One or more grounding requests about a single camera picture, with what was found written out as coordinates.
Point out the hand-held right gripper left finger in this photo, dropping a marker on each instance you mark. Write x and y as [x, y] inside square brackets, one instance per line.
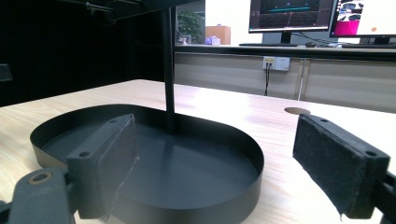
[102, 161]

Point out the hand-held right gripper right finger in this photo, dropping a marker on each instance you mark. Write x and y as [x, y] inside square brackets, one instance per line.
[337, 161]

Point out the black metal tiered tray stand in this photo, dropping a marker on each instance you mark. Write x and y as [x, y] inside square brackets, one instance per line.
[193, 168]

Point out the black computer mouse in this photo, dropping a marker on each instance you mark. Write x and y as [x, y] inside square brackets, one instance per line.
[310, 44]

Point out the long dark desk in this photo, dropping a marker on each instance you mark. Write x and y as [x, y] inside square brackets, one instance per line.
[280, 51]

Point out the black keyboard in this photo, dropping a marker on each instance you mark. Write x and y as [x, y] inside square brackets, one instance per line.
[267, 44]

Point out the computer monitor with pink screen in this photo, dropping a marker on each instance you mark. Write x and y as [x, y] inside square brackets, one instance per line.
[364, 17]

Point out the computer monitor with dark screen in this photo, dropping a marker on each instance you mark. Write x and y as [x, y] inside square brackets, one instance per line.
[291, 14]

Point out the green potted plant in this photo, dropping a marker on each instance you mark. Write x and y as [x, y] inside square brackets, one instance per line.
[190, 25]

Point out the purple tissue pack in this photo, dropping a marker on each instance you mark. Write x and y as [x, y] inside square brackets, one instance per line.
[213, 40]

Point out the brown cardboard box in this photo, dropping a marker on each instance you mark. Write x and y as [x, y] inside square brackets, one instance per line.
[218, 34]

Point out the white wall socket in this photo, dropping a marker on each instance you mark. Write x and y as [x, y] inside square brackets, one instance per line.
[276, 63]

